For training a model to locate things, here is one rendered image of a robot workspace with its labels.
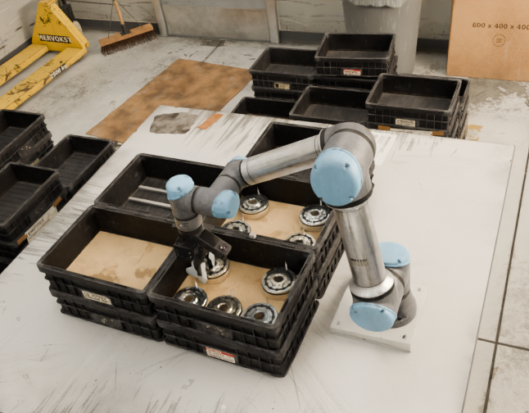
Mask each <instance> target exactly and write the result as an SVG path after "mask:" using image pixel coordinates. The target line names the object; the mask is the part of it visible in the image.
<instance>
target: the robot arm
mask: <svg viewBox="0 0 529 413"><path fill-rule="evenodd" d="M376 150H377V145H376V141H375V138H374V136H373V134H372V133H371V131H370V130H369V129H368V128H366V127H365V126H364V125H361V124H359V123H355V122H344V123H340V124H336V125H332V126H329V127H327V128H324V129H322V130H321V131H320V133H319V134H318V135H315V136H313V137H310V138H306V139H303V140H301V141H298V142H295V143H291V144H288V145H285V146H282V147H278V148H275V149H273V150H270V151H267V152H263V153H261V154H258V155H255V156H253V157H248V158H246V157H240V156H237V157H234V158H233V159H232V160H231V161H229V162H228V163H227V164H226V166H225V167H224V169H223V170H222V172H221V173H220V174H219V176H218V177H217V179H216V180H215V182H214V183H213V184H212V185H211V186H210V187H209V188H207V187H202V186H196V185H194V182H193V181H192V178H191V177H189V176H188V175H176V176H174V177H172V178H171V179H169V181H168V182H167V183H166V186H165V188H166V192H167V198H168V200H169V202H170V206H171V210H172V212H173V216H174V220H175V223H174V224H173V225H172V226H171V227H172V230H176V231H177V234H178V238H177V239H176V242H175V244H174V250H175V254H176V257H177V258H178V259H182V260H184V261H190V260H193V261H192V266H191V267H188V268H187V269H186V271H187V273H188V274H189V275H192V276H194V277H197V278H198V279H199V280H200V281H201V282H202V283H203V284H206V281H207V280H208V279H207V277H206V263H205V262H202V261H206V262H207V263H208V264H209V267H214V266H215V256H217V257H218V258H219V259H221V260H224V259H225V258H226V256H227V255H228V254H229V252H230V251H231V249H232V246H231V245H229V244H228V243H226V242H225V241H224V240H222V239H221V238H219V237H217V236H216V235H214V234H213V233H211V232H210V231H209V230H207V229H205V228H204V227H203V224H202V216H201V215H204V216H213V217H215V218H218V219H221V218H224V219H232V218H233V217H234V216H235V215H236V214H237V210H238V209H239V204H240V199H239V196H238V194H239V193H240V192H241V191H242V189H243V188H245V187H248V186H251V185H254V184H258V183H261V182H265V181H267V180H271V179H275V178H278V177H281V176H284V175H289V174H292V173H295V172H298V171H301V170H306V169H309V168H312V167H313V168H312V171H311V174H310V182H311V186H312V189H313V190H314V193H315V194H316V195H317V197H321V198H322V201H323V202H325V204H326V205H327V206H328V207H330V208H332V209H333V210H334V213H335V216H336V219H337V224H338V228H339V230H340V234H341V239H342V242H343V245H344V248H345V251H346V257H347V260H348V263H349V266H350V271H351V274H352V277H351V279H350V282H349V288H350V293H351V296H352V300H353V302H352V305H351V306H350V317H351V319H352V320H353V322H354V323H355V324H357V325H358V326H359V327H361V328H363V329H366V330H368V331H373V332H382V331H386V330H388V329H396V328H400V327H403V326H406V325H407V324H409V323H410V322H411V321H412V320H413V319H414V317H415V316H416V313H417V302H416V300H415V298H414V295H413V294H412V292H411V289H410V262H411V259H410V257H409V251H408V249H407V248H406V247H404V246H403V245H401V244H399V243H393V242H381V243H379V241H378V236H377V232H376V229H375V225H374V222H373V215H372V212H371V208H370V205H369V201H368V200H369V199H370V198H371V197H372V195H373V187H372V183H371V179H370V176H369V167H370V166H371V164H372V162H373V159H374V157H375V154H376ZM176 250H178V252H179V256H178V253H177V251H176Z"/></svg>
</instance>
